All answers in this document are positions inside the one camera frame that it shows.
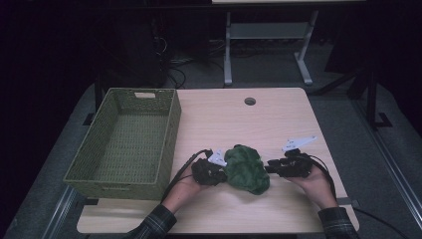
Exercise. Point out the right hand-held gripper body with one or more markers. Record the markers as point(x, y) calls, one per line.
point(295, 167)

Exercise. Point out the grey metal table frame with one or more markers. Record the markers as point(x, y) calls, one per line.
point(265, 31)

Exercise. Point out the green woven basket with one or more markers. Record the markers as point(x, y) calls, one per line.
point(99, 166)

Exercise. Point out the person's right hand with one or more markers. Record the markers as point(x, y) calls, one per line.
point(315, 189)

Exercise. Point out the grey tape strip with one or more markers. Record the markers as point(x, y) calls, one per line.
point(347, 201)

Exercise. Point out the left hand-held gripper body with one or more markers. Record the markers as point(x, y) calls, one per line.
point(207, 172)

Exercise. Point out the green fleece garment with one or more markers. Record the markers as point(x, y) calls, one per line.
point(247, 169)

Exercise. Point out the person's left hand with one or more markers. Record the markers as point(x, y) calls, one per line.
point(184, 192)

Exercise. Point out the black metal post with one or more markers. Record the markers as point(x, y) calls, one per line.
point(98, 94)

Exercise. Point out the metal floor rail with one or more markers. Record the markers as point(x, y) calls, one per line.
point(58, 212)
point(391, 166)

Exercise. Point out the black metal stand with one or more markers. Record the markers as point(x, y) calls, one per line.
point(371, 99)

